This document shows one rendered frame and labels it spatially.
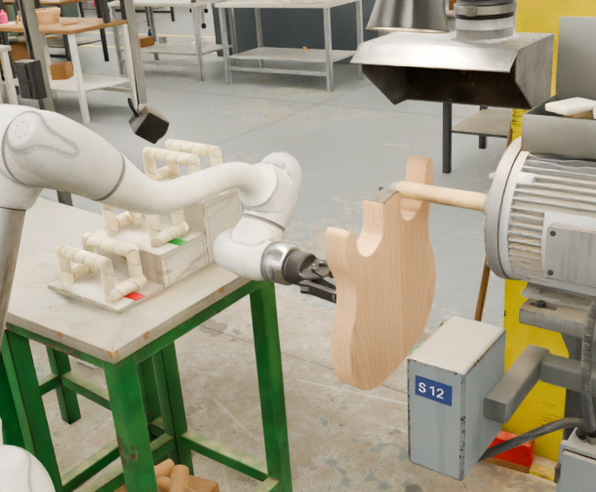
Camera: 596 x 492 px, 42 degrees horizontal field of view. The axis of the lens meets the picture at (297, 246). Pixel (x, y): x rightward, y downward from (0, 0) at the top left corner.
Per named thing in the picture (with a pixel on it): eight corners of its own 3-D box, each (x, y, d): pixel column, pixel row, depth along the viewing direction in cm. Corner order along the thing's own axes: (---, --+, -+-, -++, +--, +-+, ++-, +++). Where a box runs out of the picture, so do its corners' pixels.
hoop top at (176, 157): (203, 166, 198) (201, 153, 196) (194, 169, 196) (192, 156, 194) (149, 156, 210) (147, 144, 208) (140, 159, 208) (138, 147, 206)
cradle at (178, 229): (191, 232, 198) (190, 221, 197) (160, 248, 190) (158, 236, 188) (182, 229, 200) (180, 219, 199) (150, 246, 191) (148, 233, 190)
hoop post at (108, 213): (121, 232, 202) (115, 198, 199) (111, 236, 200) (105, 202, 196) (112, 229, 204) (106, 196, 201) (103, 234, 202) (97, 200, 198)
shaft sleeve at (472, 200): (487, 215, 141) (493, 200, 142) (482, 205, 139) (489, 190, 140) (399, 200, 151) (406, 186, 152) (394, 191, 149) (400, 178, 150)
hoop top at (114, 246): (142, 256, 187) (140, 244, 186) (133, 261, 185) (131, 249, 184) (89, 241, 199) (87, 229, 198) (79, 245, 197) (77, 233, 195)
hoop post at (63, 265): (77, 283, 194) (70, 249, 190) (66, 288, 192) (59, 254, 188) (68, 280, 196) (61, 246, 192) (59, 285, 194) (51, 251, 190)
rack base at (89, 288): (166, 288, 191) (165, 284, 190) (119, 314, 180) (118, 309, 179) (93, 266, 206) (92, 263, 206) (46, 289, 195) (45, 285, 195)
